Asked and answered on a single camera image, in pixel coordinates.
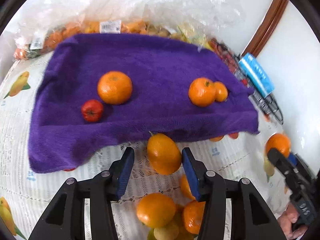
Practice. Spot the small yellow citrus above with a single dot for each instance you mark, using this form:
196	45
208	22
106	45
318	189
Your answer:
165	231

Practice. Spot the person's right hand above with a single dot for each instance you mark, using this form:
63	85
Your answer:
287	223

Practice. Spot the yellow printed plastic bag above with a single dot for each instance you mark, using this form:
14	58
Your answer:
197	38

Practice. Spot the grey checkered cloth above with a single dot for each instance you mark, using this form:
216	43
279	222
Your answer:
262	102

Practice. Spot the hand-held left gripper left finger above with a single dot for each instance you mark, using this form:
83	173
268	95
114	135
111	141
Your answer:
125	172

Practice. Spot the small orange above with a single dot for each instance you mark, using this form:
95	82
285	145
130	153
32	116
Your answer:
222	91

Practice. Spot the blue tissue pack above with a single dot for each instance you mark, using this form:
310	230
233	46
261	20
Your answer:
257	76

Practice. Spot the red cherry tomato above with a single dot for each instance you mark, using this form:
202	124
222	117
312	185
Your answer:
92	110

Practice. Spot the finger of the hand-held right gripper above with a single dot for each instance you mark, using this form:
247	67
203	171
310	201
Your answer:
292	159
280	162

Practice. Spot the clear bag of dark oranges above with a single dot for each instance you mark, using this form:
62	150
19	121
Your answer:
57	35

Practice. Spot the purple towel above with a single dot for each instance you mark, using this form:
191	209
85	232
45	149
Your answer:
160	62

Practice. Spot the large orange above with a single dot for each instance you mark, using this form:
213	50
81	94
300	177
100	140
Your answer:
155	210
114	87

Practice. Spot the clear bag of cherry tomatoes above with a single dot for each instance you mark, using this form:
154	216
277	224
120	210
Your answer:
222	52

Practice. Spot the brown wooden door frame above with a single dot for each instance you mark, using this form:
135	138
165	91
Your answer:
270	20

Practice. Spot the patterned white tablecloth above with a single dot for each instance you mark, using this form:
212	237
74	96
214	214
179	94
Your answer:
20	130

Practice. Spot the clear bag of yellow kumquats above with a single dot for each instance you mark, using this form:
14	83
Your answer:
162	31

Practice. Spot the labelled clear bag of oranges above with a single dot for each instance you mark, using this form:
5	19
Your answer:
135	26

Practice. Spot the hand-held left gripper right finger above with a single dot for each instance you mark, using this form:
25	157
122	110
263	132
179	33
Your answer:
191	173

